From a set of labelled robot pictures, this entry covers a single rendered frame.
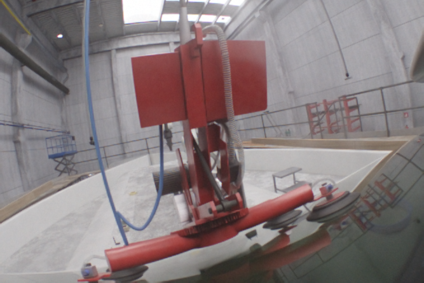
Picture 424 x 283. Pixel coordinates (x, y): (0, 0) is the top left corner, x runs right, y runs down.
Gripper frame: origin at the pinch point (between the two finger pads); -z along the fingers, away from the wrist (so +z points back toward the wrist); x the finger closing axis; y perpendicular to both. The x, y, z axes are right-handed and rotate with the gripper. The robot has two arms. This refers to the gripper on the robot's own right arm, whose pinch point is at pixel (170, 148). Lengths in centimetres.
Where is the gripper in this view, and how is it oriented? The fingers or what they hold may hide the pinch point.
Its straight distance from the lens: 201.7
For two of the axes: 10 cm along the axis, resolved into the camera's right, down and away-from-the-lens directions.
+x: 1.8, -2.5, -9.5
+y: 9.5, -1.9, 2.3
